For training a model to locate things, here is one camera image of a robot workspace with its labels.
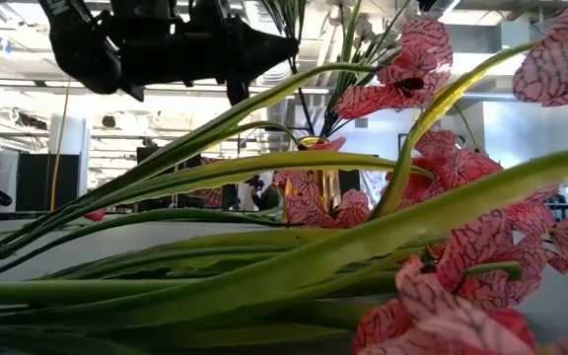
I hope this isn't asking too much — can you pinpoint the black partition panel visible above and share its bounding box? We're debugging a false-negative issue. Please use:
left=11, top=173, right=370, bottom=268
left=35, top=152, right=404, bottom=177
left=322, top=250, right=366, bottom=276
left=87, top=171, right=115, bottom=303
left=16, top=152, right=82, bottom=213

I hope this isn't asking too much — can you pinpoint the red artificial tulip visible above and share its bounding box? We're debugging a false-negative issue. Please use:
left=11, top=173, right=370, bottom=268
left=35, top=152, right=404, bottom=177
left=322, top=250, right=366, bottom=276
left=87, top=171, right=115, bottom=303
left=0, top=209, right=107, bottom=241

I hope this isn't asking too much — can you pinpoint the white blossom spray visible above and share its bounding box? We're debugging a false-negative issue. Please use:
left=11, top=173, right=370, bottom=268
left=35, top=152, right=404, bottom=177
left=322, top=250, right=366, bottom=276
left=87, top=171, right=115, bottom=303
left=319, top=0, right=406, bottom=140

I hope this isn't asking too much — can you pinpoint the pink blossom spray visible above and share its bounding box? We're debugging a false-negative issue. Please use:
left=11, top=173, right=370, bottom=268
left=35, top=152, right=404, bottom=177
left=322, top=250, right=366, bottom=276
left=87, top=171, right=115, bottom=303
left=0, top=0, right=568, bottom=355

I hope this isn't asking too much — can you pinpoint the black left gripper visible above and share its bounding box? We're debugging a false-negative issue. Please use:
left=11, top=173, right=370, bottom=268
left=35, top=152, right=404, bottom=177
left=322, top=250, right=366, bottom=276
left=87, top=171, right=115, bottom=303
left=110, top=0, right=300, bottom=107

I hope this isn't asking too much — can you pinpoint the long yellow cable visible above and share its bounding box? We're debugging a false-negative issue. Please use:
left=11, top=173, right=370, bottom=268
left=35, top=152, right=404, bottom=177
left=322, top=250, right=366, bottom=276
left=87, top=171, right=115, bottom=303
left=48, top=78, right=72, bottom=213

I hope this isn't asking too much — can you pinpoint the amber glass vase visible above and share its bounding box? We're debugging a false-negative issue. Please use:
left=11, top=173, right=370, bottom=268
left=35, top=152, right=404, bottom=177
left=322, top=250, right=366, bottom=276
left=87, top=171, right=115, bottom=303
left=282, top=136, right=345, bottom=224

